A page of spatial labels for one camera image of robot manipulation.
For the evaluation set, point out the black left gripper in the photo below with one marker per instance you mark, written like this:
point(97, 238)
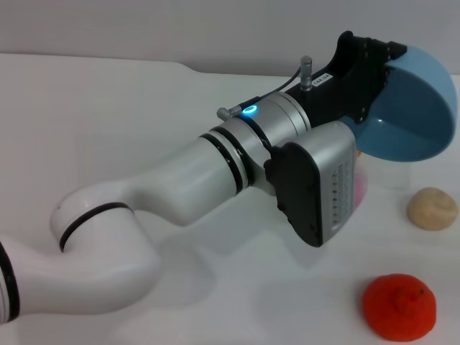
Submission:
point(345, 86)

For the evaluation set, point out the blue bowl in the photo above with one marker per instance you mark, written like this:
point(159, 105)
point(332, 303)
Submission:
point(413, 115)

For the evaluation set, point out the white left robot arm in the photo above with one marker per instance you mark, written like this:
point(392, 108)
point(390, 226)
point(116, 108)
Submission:
point(143, 201)

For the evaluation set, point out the beige round bun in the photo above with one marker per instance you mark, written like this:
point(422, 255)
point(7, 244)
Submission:
point(431, 208)

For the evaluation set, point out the red orange tangerine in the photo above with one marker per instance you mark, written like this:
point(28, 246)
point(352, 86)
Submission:
point(399, 309)

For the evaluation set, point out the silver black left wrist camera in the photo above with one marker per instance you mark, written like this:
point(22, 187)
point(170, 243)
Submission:
point(316, 179)

